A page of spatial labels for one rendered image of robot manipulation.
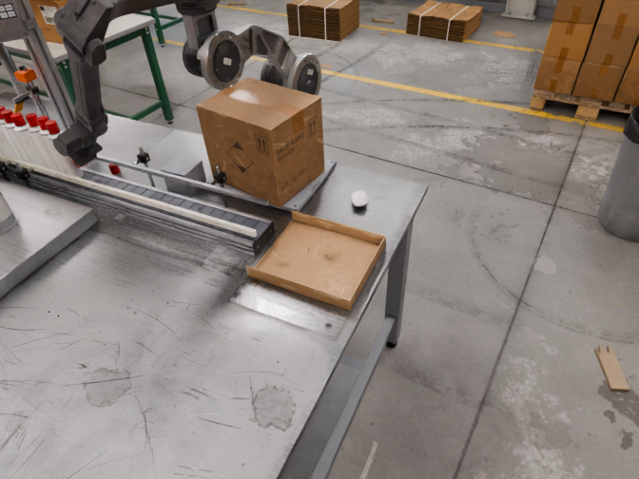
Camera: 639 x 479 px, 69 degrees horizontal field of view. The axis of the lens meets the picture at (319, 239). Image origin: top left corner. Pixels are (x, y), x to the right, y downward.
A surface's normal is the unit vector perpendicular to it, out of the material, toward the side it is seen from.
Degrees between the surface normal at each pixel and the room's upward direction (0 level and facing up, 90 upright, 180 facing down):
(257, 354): 0
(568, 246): 0
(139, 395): 0
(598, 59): 93
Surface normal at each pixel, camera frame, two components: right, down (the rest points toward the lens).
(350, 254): -0.04, -0.74
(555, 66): -0.51, 0.55
